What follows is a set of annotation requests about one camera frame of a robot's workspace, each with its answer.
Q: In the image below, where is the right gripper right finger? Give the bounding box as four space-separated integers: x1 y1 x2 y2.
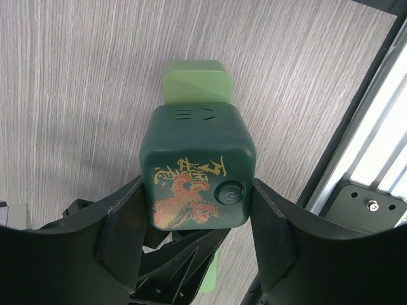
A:
250 179 406 304

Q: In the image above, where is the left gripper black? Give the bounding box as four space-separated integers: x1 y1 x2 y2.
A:
130 229 230 305

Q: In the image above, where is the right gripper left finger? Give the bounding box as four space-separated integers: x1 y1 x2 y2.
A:
1 178 146 304

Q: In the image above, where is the green patterned cube adapter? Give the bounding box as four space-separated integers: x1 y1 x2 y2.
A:
139 103 256 231

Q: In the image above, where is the green power strip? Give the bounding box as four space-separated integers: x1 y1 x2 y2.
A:
162 59 235 293

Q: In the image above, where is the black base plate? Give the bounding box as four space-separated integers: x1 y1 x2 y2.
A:
320 180 406 234

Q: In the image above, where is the aluminium frame rail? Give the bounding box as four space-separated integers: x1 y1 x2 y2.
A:
297 0 407 217

